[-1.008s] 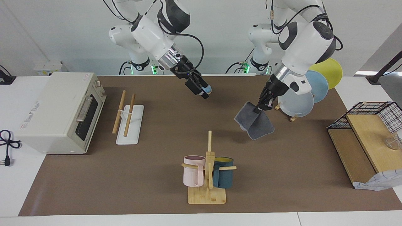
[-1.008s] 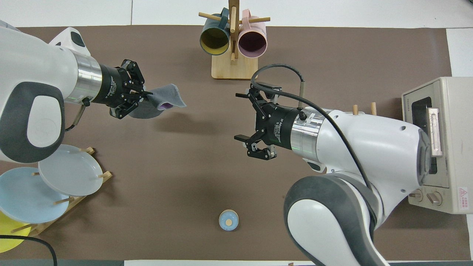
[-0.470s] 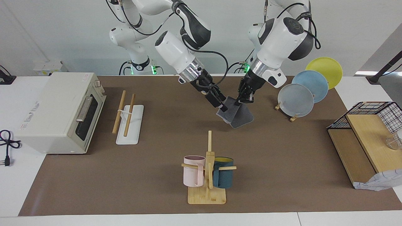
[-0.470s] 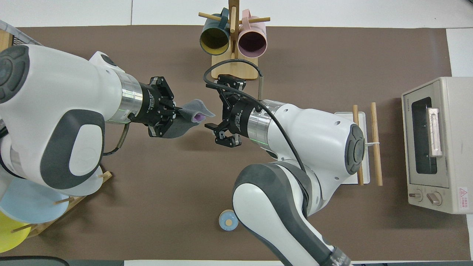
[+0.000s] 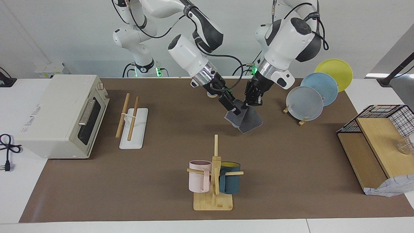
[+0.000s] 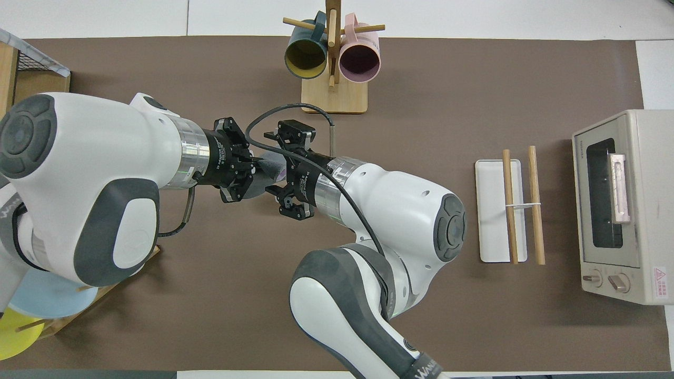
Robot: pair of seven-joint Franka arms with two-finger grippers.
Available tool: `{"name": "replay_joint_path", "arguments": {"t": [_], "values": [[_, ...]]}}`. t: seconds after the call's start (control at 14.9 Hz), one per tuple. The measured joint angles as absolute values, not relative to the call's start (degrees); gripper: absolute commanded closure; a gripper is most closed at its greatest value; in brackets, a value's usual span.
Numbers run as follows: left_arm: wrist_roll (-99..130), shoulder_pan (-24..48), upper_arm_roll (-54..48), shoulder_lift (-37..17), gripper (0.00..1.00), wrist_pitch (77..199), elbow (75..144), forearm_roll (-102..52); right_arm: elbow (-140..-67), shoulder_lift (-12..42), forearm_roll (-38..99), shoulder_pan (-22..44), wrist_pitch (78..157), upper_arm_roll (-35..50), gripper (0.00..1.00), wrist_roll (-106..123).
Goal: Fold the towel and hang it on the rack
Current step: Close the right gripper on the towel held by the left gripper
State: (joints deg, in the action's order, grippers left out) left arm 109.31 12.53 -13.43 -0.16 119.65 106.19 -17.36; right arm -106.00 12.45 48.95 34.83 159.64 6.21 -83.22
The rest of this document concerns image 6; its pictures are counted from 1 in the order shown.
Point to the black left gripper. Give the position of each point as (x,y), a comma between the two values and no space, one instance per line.
(218,158)

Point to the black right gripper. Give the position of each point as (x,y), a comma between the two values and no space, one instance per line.
(305,181)

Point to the purple towel with grey back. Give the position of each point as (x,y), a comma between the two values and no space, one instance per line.
(268,167)

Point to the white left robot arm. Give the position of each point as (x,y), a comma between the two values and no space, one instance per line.
(105,173)

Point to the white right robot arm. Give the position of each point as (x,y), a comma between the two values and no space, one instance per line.
(389,221)

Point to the wooden plate rack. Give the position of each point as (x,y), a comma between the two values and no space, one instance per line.
(89,302)

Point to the wooden mug tree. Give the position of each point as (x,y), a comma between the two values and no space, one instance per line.
(334,97)

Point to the dark green mug yellow inside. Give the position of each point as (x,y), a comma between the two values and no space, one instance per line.
(305,58)

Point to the pink mug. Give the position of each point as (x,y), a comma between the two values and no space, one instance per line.
(359,60)

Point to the wooden shelf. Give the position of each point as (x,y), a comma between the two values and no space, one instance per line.
(45,81)

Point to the light blue plate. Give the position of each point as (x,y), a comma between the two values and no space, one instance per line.
(47,300)

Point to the brown table mat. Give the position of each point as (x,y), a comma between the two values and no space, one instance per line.
(526,79)

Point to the yellow plate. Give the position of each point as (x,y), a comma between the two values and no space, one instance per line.
(13,337)

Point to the beige toaster oven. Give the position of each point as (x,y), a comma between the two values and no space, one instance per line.
(650,231)

